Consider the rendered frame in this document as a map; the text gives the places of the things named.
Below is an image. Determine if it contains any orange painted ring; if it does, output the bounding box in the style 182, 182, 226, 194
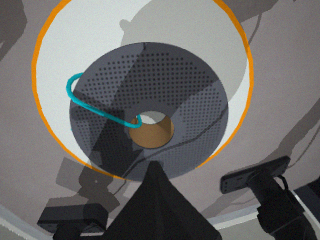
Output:
31, 0, 254, 180

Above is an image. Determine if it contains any turquoise wire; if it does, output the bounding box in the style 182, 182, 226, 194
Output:
66, 73, 142, 128

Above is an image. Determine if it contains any white circular mat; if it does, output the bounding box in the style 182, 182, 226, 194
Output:
36, 0, 250, 174

